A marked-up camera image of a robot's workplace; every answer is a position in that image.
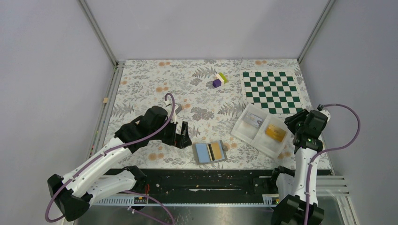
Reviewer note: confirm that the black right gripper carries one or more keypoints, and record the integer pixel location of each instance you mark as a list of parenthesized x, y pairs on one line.
[(290, 120)]

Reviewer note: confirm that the grey card holder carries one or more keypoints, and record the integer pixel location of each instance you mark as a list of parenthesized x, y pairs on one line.
[(196, 157)]

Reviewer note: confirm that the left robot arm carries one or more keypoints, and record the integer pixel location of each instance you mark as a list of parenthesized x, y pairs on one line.
[(75, 192)]

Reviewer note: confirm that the aluminium frame post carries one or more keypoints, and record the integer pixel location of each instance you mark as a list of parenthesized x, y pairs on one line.
[(322, 18), (98, 32)]

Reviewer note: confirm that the silver card in bin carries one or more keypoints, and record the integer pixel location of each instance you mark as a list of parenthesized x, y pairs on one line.
[(252, 120)]

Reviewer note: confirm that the green block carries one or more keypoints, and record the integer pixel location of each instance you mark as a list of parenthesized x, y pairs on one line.
[(223, 77)]

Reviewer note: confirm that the green white chessboard mat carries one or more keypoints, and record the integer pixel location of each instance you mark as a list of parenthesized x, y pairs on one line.
[(276, 91)]

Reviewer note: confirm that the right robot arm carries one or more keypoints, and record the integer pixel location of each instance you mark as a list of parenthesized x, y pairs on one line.
[(297, 189)]

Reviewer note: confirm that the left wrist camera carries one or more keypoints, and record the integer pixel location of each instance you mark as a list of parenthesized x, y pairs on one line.
[(178, 108)]

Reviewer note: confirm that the left aluminium frame post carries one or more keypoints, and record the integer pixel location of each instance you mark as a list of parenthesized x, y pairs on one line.
[(98, 32)]

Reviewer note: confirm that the orange card in bin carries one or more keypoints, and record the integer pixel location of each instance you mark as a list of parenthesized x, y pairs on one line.
[(275, 132)]

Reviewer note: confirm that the right aluminium frame post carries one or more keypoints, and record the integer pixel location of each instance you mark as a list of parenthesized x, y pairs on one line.
[(322, 18)]

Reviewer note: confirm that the purple block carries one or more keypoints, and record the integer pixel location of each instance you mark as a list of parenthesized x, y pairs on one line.
[(216, 83)]

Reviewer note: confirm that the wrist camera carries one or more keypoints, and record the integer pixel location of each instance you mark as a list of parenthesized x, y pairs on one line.
[(324, 111), (178, 108)]

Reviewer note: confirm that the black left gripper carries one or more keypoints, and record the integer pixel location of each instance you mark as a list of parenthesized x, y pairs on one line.
[(180, 141)]

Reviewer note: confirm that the floral table mat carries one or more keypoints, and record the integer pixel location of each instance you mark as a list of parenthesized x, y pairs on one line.
[(211, 112)]

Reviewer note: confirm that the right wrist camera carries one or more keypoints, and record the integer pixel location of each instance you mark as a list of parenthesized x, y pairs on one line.
[(324, 111)]

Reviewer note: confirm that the translucent plastic bin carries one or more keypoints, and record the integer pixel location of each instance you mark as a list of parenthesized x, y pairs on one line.
[(256, 137)]

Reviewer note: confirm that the white pink block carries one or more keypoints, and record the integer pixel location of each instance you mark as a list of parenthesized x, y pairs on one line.
[(220, 79)]

